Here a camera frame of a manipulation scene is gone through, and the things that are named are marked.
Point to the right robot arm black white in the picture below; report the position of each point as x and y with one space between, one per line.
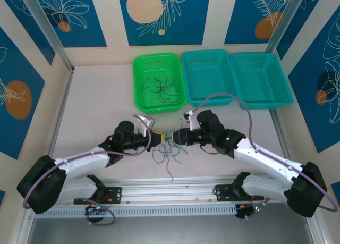
305 191

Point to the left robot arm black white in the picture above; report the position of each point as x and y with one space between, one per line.
40 185

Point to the teal plastic basket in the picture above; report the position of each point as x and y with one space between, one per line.
265 74
207 76

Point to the green plastic basket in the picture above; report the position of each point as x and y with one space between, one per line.
148 66

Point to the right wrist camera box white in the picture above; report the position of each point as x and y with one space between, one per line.
191 121

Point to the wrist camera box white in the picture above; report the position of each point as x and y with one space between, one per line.
191 121
147 120

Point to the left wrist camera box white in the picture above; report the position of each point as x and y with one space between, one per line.
147 120

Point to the aluminium mounting rail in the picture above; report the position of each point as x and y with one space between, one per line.
164 191

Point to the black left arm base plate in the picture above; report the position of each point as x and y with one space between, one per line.
115 194

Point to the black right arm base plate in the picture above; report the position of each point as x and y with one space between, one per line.
221 192

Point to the blue floral wall panel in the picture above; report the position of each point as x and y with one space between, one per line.
244 15
16 68
308 108
186 20
79 28

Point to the aluminium frame post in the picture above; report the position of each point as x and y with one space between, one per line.
284 18
45 26

